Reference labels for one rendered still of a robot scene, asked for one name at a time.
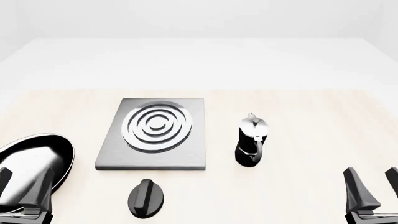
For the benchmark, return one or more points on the flat grey stove plate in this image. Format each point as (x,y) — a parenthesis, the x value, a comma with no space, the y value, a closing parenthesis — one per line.
(115,154)

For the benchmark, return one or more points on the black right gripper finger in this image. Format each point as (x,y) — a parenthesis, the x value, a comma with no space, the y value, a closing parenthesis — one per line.
(392,180)
(359,193)

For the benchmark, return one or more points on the black moka pot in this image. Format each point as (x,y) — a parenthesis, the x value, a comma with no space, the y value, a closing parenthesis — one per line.
(245,149)

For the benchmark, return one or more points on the round black stove knob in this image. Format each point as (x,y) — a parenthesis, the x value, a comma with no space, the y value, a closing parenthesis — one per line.
(144,198)

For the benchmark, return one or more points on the black frying pan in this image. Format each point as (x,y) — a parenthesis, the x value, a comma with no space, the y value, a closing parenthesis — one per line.
(31,151)

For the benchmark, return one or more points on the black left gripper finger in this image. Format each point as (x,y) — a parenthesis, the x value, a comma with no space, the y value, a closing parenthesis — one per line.
(38,193)
(3,180)

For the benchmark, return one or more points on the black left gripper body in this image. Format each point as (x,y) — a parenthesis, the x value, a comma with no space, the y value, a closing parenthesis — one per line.
(37,215)

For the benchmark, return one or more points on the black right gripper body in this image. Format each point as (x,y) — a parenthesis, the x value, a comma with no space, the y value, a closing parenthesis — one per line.
(370,217)

